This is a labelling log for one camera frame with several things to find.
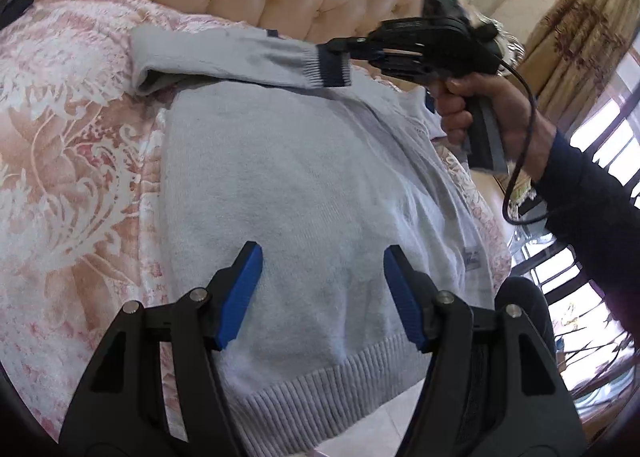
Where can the person's right forearm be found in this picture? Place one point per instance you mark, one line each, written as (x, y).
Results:
(590, 217)

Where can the person's leg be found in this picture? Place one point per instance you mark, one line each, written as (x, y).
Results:
(525, 297)

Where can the brown patterned curtain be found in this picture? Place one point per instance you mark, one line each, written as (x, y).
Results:
(575, 32)

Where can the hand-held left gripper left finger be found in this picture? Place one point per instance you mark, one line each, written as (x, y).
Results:
(240, 297)

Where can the grey knit sweater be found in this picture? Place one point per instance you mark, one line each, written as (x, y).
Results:
(310, 177)

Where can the person's right hand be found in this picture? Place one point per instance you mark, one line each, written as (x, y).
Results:
(520, 122)

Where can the black framed window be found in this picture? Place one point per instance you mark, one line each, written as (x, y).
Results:
(615, 137)

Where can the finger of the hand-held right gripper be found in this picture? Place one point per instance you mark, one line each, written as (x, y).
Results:
(400, 68)
(370, 45)

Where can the pink floral blanket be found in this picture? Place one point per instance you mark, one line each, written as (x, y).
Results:
(75, 162)

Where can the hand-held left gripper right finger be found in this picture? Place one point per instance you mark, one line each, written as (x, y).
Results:
(407, 297)

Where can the dark folded garment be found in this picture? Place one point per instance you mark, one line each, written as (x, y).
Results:
(20, 7)

